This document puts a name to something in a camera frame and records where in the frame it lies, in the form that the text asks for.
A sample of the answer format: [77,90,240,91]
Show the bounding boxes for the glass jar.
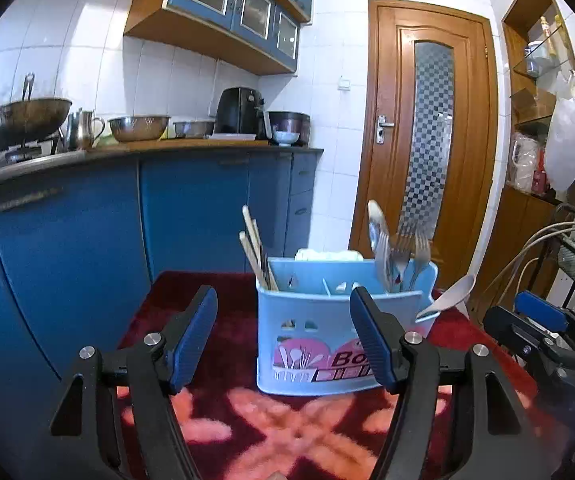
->
[524,40,552,78]

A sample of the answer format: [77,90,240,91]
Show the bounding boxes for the metal fork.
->
[390,232,413,291]
[410,230,433,291]

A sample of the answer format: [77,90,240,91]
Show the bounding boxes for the metal pitcher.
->
[64,108,105,151]

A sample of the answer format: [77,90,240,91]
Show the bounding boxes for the gas stove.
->
[0,137,60,171]

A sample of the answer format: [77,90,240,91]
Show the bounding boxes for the black air fryer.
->
[214,87,266,137]

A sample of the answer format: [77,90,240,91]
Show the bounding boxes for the wooden door with glass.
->
[350,0,499,318]

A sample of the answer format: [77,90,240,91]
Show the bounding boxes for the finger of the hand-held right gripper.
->
[482,305,558,366]
[514,290,568,333]

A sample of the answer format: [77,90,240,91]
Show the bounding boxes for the white plastic object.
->
[295,247,363,263]

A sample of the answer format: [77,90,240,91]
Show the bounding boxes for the blue kitchen base cabinets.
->
[0,146,325,461]

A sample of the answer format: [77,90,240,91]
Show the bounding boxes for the dark rice cooker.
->
[267,111,312,147]

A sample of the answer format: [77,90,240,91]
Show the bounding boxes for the metal door handle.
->
[375,114,397,145]

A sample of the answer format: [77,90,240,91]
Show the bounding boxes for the wooden shelf unit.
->
[467,0,575,321]

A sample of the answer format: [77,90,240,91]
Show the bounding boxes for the red floral blanket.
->
[117,270,568,480]

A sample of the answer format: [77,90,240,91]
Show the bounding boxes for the light blue utensil holder box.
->
[256,256,439,397]

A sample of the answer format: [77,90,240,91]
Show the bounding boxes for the grey cable bundle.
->
[482,220,575,311]

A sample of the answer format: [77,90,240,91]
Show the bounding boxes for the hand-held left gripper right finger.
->
[350,286,551,480]

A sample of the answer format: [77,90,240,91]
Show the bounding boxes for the dark metal wok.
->
[0,72,73,148]

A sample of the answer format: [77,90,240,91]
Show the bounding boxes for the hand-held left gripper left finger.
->
[50,285,218,480]

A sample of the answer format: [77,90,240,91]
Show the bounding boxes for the white plastic spoon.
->
[416,274,477,320]

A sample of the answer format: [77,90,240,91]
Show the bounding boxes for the blue glass-door wall cabinet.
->
[124,0,301,77]

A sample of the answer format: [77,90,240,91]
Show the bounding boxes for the metal basin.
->
[173,119,216,138]

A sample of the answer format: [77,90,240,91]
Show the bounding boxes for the metal colander bowl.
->
[108,115,171,143]

